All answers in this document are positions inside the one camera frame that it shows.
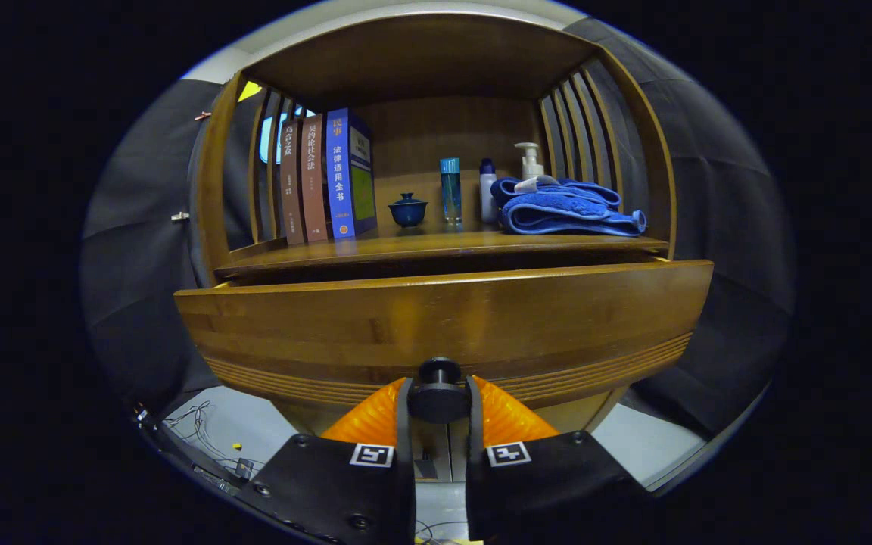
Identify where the black round drawer knob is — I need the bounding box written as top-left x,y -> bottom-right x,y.
407,357 -> 472,423

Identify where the blue folded towel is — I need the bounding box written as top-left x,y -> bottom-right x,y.
490,176 -> 647,238

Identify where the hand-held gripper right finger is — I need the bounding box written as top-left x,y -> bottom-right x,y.
466,375 -> 652,544

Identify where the white bottle with blue cap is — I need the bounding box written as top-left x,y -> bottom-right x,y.
479,158 -> 499,224

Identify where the blue lidded teacup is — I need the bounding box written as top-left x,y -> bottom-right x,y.
388,192 -> 429,229

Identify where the dark brown book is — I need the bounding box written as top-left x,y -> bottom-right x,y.
279,121 -> 307,245

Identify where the white pump bottle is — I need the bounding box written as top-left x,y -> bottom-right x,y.
514,142 -> 545,182

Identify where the reddish brown book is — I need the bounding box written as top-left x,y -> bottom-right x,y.
299,114 -> 330,243

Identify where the black floor cable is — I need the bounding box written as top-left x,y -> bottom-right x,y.
415,519 -> 467,542

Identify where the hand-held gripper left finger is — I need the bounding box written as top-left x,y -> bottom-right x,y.
235,376 -> 416,545

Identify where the wooden cabinet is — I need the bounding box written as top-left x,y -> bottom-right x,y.
190,11 -> 677,485

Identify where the teal glass bottle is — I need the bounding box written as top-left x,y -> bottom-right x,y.
440,157 -> 462,225

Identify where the thick blue book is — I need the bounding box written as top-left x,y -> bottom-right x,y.
325,108 -> 378,241

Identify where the wooden countertop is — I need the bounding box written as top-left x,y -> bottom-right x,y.
214,224 -> 669,277

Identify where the thin cable bundle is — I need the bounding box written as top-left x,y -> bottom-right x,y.
162,401 -> 255,472

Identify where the wooden drawer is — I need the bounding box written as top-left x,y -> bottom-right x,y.
173,259 -> 715,436

